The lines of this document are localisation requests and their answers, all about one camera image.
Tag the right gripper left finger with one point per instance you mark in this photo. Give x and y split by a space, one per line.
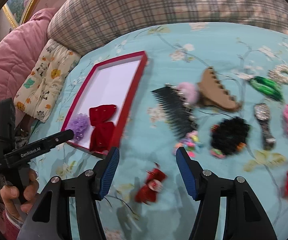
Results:
92 186

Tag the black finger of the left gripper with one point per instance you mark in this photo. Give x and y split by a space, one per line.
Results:
63 136

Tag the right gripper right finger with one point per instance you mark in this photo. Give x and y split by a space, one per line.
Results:
204 187

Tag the purple organza scrunchie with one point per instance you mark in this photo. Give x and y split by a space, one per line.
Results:
79 124

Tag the red velvet bow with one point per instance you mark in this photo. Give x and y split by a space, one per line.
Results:
103 127

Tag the small red bow clip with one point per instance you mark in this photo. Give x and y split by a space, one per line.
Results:
152 186

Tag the black curly scrunchie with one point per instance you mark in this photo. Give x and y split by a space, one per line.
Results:
229 137

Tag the black pearl hair comb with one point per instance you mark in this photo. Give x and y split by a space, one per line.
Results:
178 111

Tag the rhinestone wrist watch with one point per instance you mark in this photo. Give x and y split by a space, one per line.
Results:
262 114

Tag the person's left hand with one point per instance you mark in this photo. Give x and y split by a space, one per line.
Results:
9 193

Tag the cartoon print baby pillow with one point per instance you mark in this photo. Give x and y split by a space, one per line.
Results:
38 94

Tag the colourful beaded hair clip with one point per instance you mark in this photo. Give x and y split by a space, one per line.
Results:
191 143

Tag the red shallow box tray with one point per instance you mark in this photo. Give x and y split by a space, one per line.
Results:
111 82

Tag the tan claw hair clip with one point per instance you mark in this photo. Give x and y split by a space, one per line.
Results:
213 93

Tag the pink fluffy scrunchie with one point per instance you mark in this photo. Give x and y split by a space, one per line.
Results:
190 92

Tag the pink quilted blanket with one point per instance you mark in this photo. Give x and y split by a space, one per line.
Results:
19 51

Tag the pearl beaded scrunchie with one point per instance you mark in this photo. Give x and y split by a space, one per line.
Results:
279 74

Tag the plaid quilt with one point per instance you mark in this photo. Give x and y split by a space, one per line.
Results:
84 25

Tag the gold framed picture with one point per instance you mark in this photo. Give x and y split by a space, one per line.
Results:
19 11

